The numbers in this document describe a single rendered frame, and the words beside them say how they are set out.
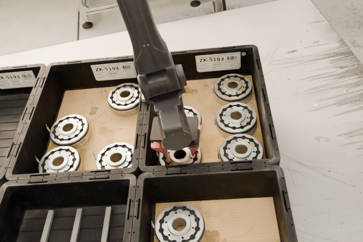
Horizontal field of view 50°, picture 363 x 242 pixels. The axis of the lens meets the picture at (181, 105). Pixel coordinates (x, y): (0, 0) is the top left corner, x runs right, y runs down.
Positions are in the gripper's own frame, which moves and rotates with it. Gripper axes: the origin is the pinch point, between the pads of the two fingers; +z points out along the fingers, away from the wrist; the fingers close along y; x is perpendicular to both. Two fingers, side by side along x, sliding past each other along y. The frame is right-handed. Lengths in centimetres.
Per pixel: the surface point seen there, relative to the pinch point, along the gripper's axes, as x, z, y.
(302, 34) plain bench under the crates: 66, 20, 38
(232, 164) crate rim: -7.5, -6.4, 12.6
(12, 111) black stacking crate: 18, 5, -52
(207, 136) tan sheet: 7.7, 4.3, 5.9
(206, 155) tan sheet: 1.7, 4.1, 5.9
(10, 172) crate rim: -10.1, -6.3, -36.2
